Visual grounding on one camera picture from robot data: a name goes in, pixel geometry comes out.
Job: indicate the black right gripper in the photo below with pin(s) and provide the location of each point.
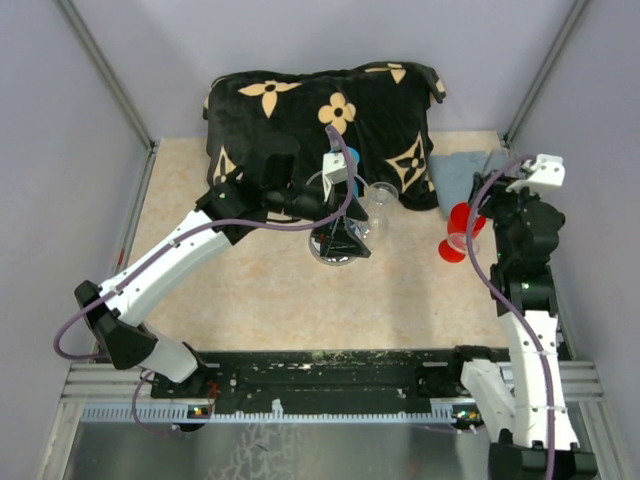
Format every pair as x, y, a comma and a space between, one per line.
498, 190

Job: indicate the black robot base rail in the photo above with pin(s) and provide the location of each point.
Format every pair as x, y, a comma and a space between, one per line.
318, 382

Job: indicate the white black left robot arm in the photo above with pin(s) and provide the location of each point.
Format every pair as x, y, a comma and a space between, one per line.
261, 195

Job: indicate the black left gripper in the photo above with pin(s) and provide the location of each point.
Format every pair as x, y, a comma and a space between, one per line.
344, 241

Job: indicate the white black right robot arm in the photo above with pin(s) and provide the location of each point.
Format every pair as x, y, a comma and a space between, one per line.
531, 434

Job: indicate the grey blue cloth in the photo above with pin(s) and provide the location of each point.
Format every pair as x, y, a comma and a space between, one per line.
453, 175

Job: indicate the red plastic wine glass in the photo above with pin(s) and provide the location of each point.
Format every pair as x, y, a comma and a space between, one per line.
453, 248

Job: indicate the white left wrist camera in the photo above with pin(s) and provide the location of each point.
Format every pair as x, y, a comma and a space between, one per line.
334, 171

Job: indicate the grey slotted cable duct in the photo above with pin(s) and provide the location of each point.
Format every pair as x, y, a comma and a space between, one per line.
463, 413

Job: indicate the clear wine glass right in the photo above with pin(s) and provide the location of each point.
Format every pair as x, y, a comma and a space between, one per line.
380, 196

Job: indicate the black floral blanket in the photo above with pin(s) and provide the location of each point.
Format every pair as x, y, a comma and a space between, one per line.
379, 109

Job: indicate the chrome wire wine glass rack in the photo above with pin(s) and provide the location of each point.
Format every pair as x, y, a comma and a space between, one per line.
315, 209

